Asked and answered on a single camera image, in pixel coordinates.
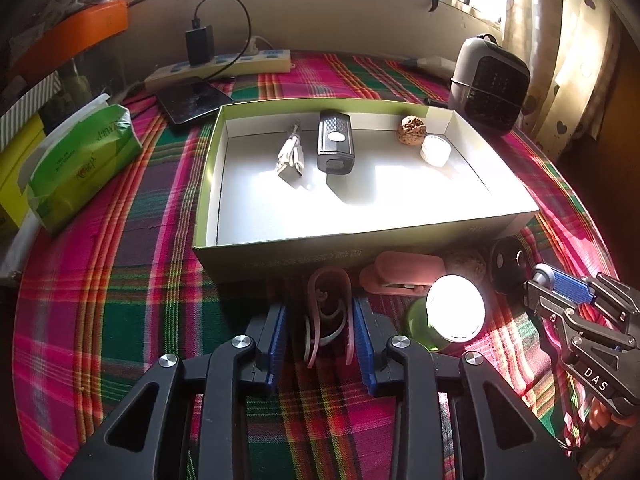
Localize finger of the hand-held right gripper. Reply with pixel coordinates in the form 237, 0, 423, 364
532, 265, 640, 321
524, 285, 640, 356

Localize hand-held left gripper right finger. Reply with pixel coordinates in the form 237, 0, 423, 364
352, 297, 576, 480

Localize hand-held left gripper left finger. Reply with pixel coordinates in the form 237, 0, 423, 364
60, 301, 289, 480

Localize pink and white ear hooks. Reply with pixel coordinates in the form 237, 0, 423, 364
302, 267, 357, 368

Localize black oval lid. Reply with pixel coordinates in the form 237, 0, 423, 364
489, 237, 535, 295

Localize pink stapler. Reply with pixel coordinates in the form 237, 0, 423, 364
358, 251, 447, 297

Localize green white cup toy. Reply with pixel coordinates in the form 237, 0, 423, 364
405, 275, 487, 352

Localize brown walnut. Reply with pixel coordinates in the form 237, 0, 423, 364
444, 249, 488, 291
396, 115, 427, 147

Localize green and white cardboard box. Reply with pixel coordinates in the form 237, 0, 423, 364
191, 100, 540, 283

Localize white round jar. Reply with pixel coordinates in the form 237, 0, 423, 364
420, 135, 452, 167

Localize white usb cable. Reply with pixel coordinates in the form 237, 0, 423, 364
276, 121, 307, 180

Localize black bike light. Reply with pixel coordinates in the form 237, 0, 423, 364
316, 110, 357, 175

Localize person's right hand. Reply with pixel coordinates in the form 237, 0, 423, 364
587, 402, 640, 441

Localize plaid tablecloth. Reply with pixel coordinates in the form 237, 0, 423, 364
12, 52, 617, 480

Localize grey desktop fan heater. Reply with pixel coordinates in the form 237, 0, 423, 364
447, 34, 532, 137

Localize heart-print curtain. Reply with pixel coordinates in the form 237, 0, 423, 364
502, 0, 632, 157

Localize green tissue pack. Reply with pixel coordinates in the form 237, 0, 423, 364
25, 94, 145, 235

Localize white power strip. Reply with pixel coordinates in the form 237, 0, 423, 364
144, 48, 292, 93

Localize black charger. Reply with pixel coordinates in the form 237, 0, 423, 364
185, 27, 216, 67

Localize yellow-green box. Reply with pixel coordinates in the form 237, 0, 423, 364
0, 116, 48, 235

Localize striped box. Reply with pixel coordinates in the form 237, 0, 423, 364
0, 71, 61, 133

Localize orange box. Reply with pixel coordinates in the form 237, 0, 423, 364
10, 0, 130, 83

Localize black charger cable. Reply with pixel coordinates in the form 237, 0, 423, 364
191, 0, 252, 82

